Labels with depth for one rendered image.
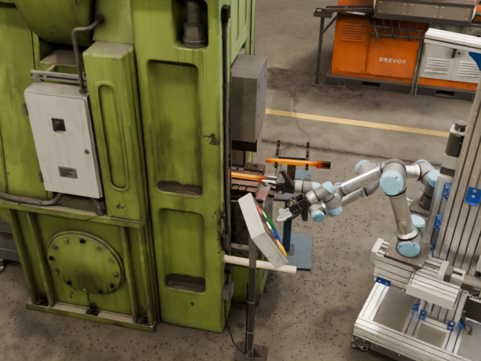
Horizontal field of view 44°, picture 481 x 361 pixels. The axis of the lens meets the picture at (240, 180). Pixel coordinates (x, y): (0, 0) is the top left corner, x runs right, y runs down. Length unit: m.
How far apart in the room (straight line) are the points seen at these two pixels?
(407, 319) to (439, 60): 3.79
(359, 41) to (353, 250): 3.00
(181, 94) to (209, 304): 1.47
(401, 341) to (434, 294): 0.52
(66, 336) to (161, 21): 2.27
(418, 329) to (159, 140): 2.00
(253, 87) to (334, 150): 2.83
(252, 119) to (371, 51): 3.92
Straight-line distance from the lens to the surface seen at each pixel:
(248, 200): 3.22
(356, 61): 7.13
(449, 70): 7.16
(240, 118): 3.31
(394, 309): 4.10
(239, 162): 3.96
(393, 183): 3.11
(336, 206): 3.32
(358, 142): 6.12
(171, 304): 4.03
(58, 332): 4.28
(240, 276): 4.09
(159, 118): 3.22
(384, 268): 3.67
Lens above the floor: 3.14
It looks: 35 degrees down
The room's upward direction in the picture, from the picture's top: 1 degrees clockwise
